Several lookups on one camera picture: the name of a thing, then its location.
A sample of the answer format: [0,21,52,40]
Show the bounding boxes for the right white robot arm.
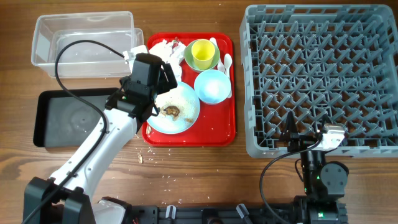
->
[279,111,349,223]

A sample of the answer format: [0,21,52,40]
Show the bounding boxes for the large white napkin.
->
[149,39,186,82]

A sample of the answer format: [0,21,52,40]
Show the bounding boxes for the light blue bowl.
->
[194,70,232,105]

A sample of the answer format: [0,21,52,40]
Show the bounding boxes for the white plastic spoon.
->
[224,54,233,84]

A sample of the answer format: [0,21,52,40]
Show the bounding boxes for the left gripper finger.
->
[154,82,174,101]
[160,62,177,90]

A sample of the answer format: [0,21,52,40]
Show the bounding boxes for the clear plastic waste bin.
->
[31,11,144,78]

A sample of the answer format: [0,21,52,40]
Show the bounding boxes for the black rectangular tray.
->
[33,90,100,147]

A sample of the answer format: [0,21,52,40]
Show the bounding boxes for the green bowl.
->
[184,39,217,73]

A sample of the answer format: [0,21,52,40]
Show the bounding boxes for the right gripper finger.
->
[279,111,299,139]
[321,114,332,128]

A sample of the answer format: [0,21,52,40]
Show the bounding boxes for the light blue plate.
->
[147,82,200,134]

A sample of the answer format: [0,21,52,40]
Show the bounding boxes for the red serving tray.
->
[142,32,236,147]

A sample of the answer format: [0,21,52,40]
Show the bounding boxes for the grey dishwasher rack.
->
[239,4,397,158]

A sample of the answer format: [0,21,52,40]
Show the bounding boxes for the red snack wrapper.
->
[172,37,180,50]

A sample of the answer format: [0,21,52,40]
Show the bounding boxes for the food crumb on table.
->
[138,154,144,164]

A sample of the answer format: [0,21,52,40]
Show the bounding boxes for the yellow cup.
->
[191,39,216,70]

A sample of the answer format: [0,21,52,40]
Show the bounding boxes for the white plastic fork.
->
[210,37,226,73]

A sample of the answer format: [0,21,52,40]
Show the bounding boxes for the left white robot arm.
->
[23,53,177,223]

